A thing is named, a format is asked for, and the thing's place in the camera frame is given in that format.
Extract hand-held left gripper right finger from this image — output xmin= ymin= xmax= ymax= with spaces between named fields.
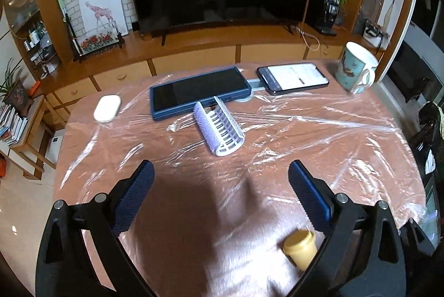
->
xmin=288 ymin=160 xmax=407 ymax=297

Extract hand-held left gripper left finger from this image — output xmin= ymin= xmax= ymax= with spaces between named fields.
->
xmin=36 ymin=160 xmax=155 ymax=297

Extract small yellow plastic jar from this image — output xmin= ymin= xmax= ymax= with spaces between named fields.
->
xmin=282 ymin=229 xmax=319 ymax=271

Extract white oval case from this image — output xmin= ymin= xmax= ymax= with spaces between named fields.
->
xmin=94 ymin=95 xmax=122 ymax=122

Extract white floor appliance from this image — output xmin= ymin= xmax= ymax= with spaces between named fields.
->
xmin=45 ymin=129 xmax=65 ymax=164

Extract purple white hair roller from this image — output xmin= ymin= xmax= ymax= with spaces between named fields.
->
xmin=193 ymin=96 xmax=244 ymax=157

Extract wooden side table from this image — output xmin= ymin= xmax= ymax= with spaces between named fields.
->
xmin=0 ymin=95 xmax=58 ymax=180

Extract smartphone with lit screen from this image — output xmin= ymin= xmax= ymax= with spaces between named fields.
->
xmin=256 ymin=63 xmax=330 ymax=96

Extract tablet in blue case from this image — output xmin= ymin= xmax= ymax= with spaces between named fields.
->
xmin=150 ymin=67 xmax=252 ymax=120

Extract grey phone stand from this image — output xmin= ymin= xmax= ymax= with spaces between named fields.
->
xmin=239 ymin=78 xmax=268 ymax=103

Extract teal bird print mug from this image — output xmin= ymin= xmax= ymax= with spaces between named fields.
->
xmin=335 ymin=42 xmax=379 ymax=94

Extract dark chair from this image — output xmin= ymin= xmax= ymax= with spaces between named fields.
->
xmin=407 ymin=101 xmax=444 ymax=176

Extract stack of books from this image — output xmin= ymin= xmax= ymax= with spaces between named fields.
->
xmin=0 ymin=103 xmax=28 ymax=147

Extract potted plant in dark pot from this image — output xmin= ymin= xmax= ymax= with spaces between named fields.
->
xmin=0 ymin=57 xmax=35 ymax=117

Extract wooden television cabinet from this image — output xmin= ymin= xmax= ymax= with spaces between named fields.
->
xmin=35 ymin=23 xmax=393 ymax=131

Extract framed floral picture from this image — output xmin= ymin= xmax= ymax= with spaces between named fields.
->
xmin=71 ymin=21 xmax=125 ymax=62

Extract black coffee machine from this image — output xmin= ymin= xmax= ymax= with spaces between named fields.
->
xmin=308 ymin=0 xmax=342 ymax=37

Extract giraffe painting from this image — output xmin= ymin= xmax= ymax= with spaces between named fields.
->
xmin=79 ymin=0 xmax=128 ymax=37

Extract glass display cabinet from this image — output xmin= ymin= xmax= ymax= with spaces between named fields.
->
xmin=0 ymin=0 xmax=64 ymax=75

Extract white cable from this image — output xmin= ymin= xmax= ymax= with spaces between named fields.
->
xmin=299 ymin=26 xmax=320 ymax=53

